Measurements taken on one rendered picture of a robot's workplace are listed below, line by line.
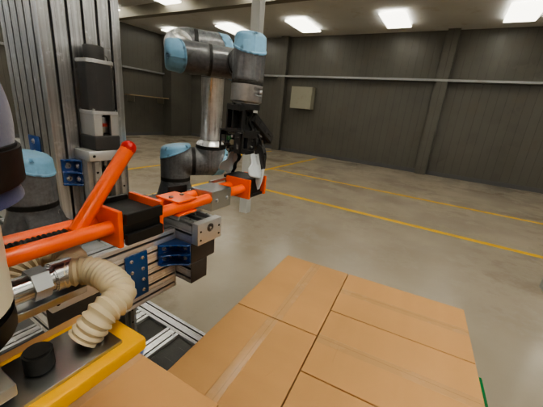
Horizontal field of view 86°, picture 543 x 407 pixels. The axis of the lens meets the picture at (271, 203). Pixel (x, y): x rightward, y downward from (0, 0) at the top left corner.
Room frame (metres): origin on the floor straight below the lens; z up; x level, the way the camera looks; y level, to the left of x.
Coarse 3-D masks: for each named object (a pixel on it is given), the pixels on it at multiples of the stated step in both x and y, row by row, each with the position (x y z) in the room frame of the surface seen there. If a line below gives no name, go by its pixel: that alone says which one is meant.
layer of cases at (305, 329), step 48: (288, 288) 1.34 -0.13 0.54; (336, 288) 1.39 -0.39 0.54; (384, 288) 1.43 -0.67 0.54; (240, 336) 0.97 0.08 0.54; (288, 336) 1.00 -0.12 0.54; (336, 336) 1.02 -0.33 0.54; (384, 336) 1.05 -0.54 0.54; (432, 336) 1.08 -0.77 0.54; (192, 384) 0.74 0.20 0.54; (240, 384) 0.75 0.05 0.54; (288, 384) 0.77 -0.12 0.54; (336, 384) 0.79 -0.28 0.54; (384, 384) 0.81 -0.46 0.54; (432, 384) 0.83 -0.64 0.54
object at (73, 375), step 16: (64, 336) 0.30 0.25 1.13; (112, 336) 0.30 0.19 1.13; (128, 336) 0.31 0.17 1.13; (32, 352) 0.24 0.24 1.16; (48, 352) 0.25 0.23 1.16; (64, 352) 0.27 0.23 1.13; (80, 352) 0.27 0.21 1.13; (96, 352) 0.28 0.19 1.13; (112, 352) 0.28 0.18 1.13; (128, 352) 0.29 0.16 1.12; (16, 368) 0.24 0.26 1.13; (32, 368) 0.24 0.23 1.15; (48, 368) 0.24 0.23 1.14; (64, 368) 0.25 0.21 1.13; (80, 368) 0.25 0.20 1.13; (96, 368) 0.26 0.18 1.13; (112, 368) 0.27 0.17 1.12; (16, 384) 0.23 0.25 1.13; (32, 384) 0.23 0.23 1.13; (48, 384) 0.23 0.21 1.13; (64, 384) 0.24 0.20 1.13; (80, 384) 0.24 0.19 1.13; (16, 400) 0.21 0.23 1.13; (32, 400) 0.21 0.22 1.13; (48, 400) 0.22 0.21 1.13; (64, 400) 0.22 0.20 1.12
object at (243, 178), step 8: (232, 176) 0.73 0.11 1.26; (240, 176) 0.74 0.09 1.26; (248, 176) 0.75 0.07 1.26; (264, 176) 0.78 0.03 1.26; (232, 184) 0.73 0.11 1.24; (248, 184) 0.71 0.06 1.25; (264, 184) 0.77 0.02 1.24; (248, 192) 0.71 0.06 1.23; (256, 192) 0.75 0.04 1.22; (264, 192) 0.78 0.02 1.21
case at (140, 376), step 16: (48, 336) 0.48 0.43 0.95; (16, 352) 0.43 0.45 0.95; (128, 368) 0.42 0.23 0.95; (144, 368) 0.42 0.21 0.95; (160, 368) 0.43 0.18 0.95; (96, 384) 0.38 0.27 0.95; (112, 384) 0.38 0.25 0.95; (128, 384) 0.39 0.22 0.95; (144, 384) 0.39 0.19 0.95; (160, 384) 0.39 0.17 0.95; (176, 384) 0.40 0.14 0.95; (80, 400) 0.35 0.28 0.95; (96, 400) 0.35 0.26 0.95; (112, 400) 0.36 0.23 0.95; (128, 400) 0.36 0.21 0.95; (144, 400) 0.36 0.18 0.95; (160, 400) 0.36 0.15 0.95; (176, 400) 0.37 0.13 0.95; (192, 400) 0.37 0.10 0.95; (208, 400) 0.37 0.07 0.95
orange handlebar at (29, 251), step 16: (176, 192) 0.57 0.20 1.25; (192, 192) 0.61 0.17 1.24; (240, 192) 0.70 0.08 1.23; (176, 208) 0.51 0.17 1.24; (192, 208) 0.56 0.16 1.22; (64, 224) 0.38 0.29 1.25; (96, 224) 0.39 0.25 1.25; (112, 224) 0.40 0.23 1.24; (16, 240) 0.33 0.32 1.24; (48, 240) 0.33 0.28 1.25; (64, 240) 0.34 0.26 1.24; (80, 240) 0.36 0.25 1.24; (16, 256) 0.30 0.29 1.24; (32, 256) 0.31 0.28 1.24
